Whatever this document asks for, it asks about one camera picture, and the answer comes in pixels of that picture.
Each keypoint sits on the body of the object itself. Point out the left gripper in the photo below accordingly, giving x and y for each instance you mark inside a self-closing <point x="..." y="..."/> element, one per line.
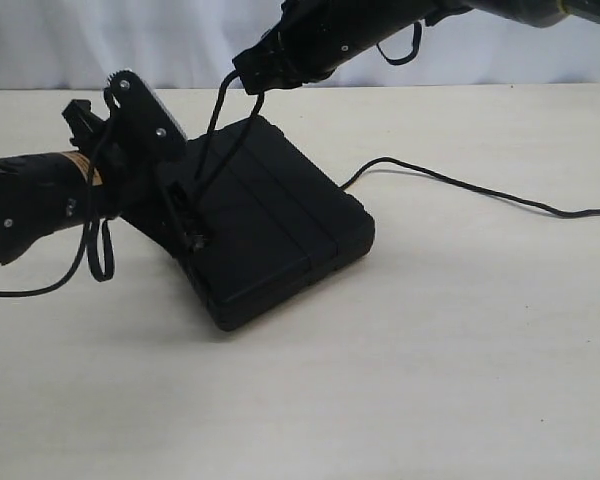
<point x="133" y="189"/>

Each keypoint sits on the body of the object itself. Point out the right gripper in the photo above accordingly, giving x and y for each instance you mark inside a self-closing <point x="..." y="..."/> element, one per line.
<point x="313" y="38"/>

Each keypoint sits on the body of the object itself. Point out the black plastic case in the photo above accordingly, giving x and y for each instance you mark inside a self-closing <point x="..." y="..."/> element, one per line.
<point x="279" y="225"/>

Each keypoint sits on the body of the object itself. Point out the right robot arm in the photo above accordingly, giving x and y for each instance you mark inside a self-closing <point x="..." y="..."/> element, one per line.
<point x="537" y="14"/>

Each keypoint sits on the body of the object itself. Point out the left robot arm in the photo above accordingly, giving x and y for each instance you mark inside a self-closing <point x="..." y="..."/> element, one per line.
<point x="41" y="194"/>

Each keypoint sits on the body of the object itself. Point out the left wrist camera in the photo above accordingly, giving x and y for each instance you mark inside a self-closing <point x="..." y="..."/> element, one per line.
<point x="151" y="124"/>

